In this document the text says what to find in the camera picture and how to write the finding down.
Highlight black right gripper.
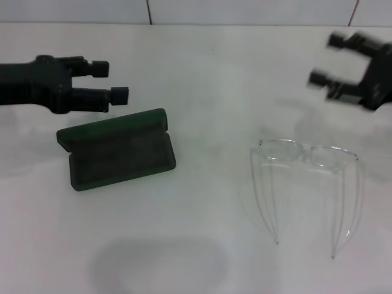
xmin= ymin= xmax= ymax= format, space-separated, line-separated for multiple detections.
xmin=307 ymin=29 xmax=392 ymax=111

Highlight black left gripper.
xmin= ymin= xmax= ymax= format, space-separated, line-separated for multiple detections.
xmin=0 ymin=55 xmax=130 ymax=115

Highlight green glasses case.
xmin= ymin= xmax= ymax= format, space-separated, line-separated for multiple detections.
xmin=56 ymin=107 xmax=178 ymax=192

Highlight clear plastic glasses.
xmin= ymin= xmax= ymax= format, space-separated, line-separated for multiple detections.
xmin=249 ymin=138 xmax=366 ymax=260

